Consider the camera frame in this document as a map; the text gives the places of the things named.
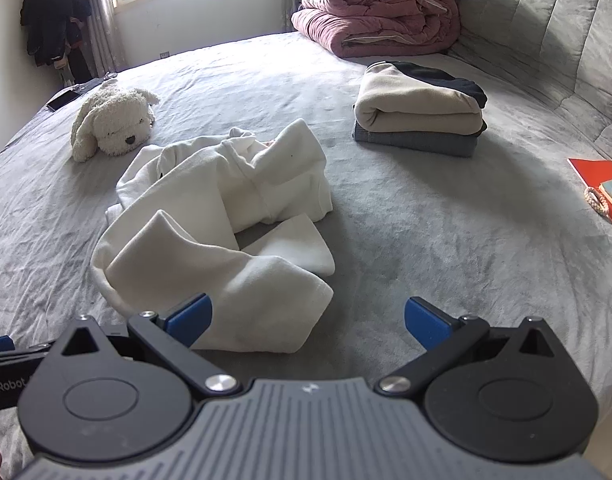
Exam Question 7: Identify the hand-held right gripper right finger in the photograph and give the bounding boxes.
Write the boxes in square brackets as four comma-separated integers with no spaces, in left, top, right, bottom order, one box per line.
[376,296,562,397]

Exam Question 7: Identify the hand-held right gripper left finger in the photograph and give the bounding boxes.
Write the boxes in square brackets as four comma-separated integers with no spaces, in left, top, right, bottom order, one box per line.
[46,294,242,397]

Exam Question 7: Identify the white sweatshirt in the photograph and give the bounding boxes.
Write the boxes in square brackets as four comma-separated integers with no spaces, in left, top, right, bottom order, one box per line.
[90,118,335,353]

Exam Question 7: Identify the dark hanging clothes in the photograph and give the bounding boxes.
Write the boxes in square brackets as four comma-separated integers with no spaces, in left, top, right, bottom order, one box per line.
[20,0,93,68]

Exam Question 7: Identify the grey folded garment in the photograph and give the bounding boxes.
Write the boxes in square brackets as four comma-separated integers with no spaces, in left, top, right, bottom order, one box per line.
[352,121,479,157]

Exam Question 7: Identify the white plush dog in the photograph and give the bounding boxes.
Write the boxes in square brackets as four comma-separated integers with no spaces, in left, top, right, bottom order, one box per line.
[70,79,161,163]

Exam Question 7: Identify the cream folded garment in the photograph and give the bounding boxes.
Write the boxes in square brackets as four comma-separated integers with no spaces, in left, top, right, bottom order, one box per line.
[352,62,488,136]

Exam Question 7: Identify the orange book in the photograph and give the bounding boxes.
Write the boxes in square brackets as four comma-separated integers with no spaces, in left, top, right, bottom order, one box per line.
[567,157,612,246]

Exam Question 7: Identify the black folded garment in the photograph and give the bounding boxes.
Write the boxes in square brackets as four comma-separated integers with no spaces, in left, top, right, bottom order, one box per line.
[391,61,488,135]

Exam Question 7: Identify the black phone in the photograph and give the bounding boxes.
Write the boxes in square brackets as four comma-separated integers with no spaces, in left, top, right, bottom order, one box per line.
[46,91,82,112]

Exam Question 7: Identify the grey padded headboard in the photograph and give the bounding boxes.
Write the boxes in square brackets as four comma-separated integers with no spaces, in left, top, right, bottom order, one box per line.
[446,0,612,181]

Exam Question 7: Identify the pink folded comforter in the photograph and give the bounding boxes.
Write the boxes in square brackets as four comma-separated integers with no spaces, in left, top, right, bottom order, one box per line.
[291,0,461,59]

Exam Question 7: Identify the braided cord ring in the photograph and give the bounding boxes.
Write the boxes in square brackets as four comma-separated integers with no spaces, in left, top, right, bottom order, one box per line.
[584,186,612,218]

